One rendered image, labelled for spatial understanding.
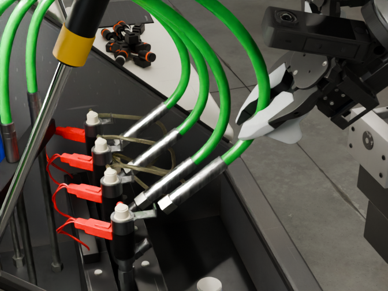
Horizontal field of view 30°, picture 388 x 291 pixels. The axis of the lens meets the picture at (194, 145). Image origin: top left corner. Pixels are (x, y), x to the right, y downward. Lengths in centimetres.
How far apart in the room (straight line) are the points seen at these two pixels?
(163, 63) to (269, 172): 149
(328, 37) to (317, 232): 191
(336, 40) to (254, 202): 44
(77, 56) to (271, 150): 270
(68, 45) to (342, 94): 47
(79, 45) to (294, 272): 68
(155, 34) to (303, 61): 88
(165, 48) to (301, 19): 84
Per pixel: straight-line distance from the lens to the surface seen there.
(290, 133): 84
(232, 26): 79
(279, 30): 76
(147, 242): 91
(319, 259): 254
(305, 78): 80
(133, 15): 178
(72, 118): 116
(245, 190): 118
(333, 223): 270
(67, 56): 41
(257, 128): 83
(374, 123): 131
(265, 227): 110
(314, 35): 77
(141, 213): 89
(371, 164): 132
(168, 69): 150
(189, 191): 87
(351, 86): 80
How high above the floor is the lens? 163
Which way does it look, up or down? 31 degrees down
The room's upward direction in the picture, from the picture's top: 1 degrees counter-clockwise
